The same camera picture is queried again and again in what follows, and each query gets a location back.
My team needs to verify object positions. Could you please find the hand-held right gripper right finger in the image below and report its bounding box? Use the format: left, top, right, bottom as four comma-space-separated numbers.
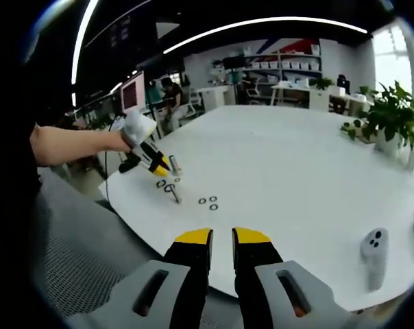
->
231, 226, 379, 329

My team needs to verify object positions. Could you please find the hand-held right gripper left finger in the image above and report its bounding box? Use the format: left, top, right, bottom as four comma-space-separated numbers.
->
65, 227, 215, 329

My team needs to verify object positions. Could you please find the large threaded metal stud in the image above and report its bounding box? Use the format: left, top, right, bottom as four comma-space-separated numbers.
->
169, 154, 183, 178

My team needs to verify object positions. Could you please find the thin threaded metal stud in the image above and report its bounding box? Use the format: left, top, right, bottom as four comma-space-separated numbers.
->
168, 184, 183, 205

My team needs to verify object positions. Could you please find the computer monitor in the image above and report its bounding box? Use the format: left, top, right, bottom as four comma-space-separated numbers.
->
121, 71, 145, 112

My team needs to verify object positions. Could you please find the grey mesh chair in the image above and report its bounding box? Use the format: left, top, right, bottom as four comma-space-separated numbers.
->
32, 167, 170, 319

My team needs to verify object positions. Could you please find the white cabinet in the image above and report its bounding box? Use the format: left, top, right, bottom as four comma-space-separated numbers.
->
198, 86, 229, 108

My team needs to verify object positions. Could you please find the curved ceiling light strip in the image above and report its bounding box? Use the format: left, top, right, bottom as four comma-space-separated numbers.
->
71, 0, 102, 108
163, 16, 369, 55

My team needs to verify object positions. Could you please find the white VR controller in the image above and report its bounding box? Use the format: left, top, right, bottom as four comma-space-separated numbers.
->
360, 228, 389, 292

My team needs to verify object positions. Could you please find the white office chair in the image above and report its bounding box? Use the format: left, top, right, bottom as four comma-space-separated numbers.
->
244, 77, 263, 103

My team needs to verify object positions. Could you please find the white long desk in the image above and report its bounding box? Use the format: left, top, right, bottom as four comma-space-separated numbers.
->
271, 80, 331, 111

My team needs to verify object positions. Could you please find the white storage shelving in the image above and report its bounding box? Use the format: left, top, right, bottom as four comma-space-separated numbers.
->
244, 44, 323, 79

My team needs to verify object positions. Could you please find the small potted plant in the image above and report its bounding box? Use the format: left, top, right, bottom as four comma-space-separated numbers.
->
309, 77, 334, 90

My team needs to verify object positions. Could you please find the green potted plant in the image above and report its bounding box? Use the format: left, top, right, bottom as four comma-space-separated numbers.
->
340, 80, 414, 157

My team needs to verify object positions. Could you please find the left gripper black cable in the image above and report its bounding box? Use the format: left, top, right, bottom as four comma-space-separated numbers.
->
102, 112, 129, 206

